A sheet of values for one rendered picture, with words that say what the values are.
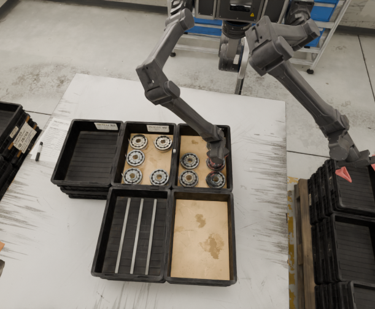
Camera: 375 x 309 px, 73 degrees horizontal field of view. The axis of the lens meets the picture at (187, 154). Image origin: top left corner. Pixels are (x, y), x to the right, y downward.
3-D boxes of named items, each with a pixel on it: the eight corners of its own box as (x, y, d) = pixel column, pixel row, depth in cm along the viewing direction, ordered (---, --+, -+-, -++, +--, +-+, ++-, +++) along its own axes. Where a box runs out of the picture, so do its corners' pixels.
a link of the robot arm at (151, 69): (149, 64, 77) (126, 74, 83) (173, 97, 85) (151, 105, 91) (187, 4, 104) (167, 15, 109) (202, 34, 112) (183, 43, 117)
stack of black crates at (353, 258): (309, 226, 191) (331, 212, 162) (350, 233, 188) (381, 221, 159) (313, 284, 171) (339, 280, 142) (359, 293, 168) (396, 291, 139)
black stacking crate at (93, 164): (80, 130, 154) (72, 119, 144) (127, 133, 153) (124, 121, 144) (59, 191, 134) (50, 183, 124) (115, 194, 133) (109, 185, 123)
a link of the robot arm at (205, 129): (169, 75, 85) (145, 84, 90) (167, 89, 82) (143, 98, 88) (225, 129, 117) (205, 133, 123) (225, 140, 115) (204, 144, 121)
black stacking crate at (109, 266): (116, 195, 133) (110, 186, 123) (172, 197, 132) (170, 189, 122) (99, 278, 113) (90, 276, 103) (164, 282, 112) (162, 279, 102)
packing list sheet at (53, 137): (51, 117, 173) (50, 116, 173) (83, 122, 171) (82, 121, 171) (27, 157, 157) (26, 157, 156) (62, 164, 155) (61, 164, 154)
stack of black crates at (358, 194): (305, 178, 211) (332, 151, 172) (343, 184, 209) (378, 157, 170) (309, 225, 191) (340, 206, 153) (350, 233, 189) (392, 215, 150)
